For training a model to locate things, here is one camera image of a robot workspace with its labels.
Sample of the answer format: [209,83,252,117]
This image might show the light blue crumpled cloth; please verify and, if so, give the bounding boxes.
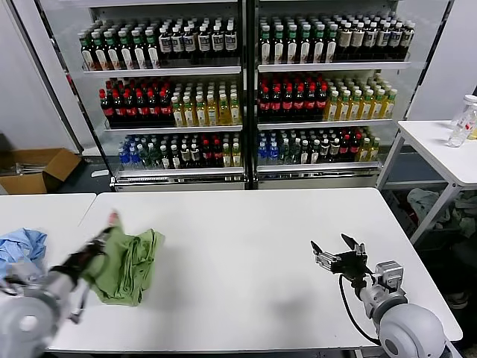
[0,227,48,279]

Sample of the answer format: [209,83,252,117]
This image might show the white cooler shelf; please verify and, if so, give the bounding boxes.
[103,125,244,134]
[256,161,382,175]
[113,166,246,179]
[256,61,411,74]
[256,118,395,131]
[81,66,243,78]

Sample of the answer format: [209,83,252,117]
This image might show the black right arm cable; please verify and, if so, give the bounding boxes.
[337,274,382,346]

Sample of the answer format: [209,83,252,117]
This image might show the white side table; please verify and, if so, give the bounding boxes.
[376,119,477,245]

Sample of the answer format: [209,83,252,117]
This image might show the clear white-cap plastic bottle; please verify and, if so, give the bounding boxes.
[456,94,477,130]

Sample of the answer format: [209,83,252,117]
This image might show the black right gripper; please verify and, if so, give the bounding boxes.
[310,233,372,283]

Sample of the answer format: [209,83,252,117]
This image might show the black shoe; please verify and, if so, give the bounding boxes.
[445,286,470,310]

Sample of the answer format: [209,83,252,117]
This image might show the grey white cloth pile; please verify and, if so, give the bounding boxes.
[406,188,452,231]

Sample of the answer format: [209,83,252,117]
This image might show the beige-label dark drink bottle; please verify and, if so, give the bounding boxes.
[351,22,365,60]
[389,21,403,60]
[364,22,378,60]
[376,22,391,60]
[338,22,353,60]
[401,21,416,60]

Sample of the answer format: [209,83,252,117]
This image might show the pale green cloth pile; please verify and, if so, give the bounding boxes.
[451,192,477,238]

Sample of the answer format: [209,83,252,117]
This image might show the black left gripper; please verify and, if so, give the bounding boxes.
[69,211,122,279]

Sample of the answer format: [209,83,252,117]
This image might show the light green shirt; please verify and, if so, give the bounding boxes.
[80,219,166,307]

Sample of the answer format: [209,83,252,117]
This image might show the metal rods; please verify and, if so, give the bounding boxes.
[0,160,51,177]

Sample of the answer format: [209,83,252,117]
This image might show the green-cap dark tea bottle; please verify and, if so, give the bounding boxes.
[119,31,135,70]
[145,28,161,69]
[272,25,286,65]
[133,29,148,69]
[312,25,325,64]
[80,34,96,71]
[285,25,299,65]
[324,24,338,64]
[92,32,109,71]
[298,25,312,64]
[106,31,122,70]
[259,25,273,65]

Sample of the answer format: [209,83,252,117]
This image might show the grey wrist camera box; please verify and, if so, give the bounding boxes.
[0,260,45,298]
[373,260,405,291]

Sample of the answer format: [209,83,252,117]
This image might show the open cardboard box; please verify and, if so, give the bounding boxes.
[0,148,83,196]

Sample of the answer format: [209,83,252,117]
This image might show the open glass cooler door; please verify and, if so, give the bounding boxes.
[10,0,113,182]
[405,0,456,122]

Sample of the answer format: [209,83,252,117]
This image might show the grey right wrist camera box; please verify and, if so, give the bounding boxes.
[373,260,405,291]

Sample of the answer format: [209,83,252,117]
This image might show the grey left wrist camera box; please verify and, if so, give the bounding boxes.
[0,260,45,298]

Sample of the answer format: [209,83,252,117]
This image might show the beverage cooler cabinet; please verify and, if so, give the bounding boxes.
[78,0,250,193]
[248,0,414,191]

